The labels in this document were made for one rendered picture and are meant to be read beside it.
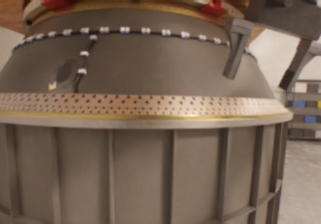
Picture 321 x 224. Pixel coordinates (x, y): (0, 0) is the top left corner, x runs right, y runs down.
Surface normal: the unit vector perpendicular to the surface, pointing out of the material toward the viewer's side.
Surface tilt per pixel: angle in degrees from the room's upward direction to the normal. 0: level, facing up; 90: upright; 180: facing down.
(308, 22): 113
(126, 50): 62
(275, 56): 90
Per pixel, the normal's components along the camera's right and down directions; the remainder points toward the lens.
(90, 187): -0.04, 0.07
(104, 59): -0.02, -0.40
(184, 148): 0.26, 0.08
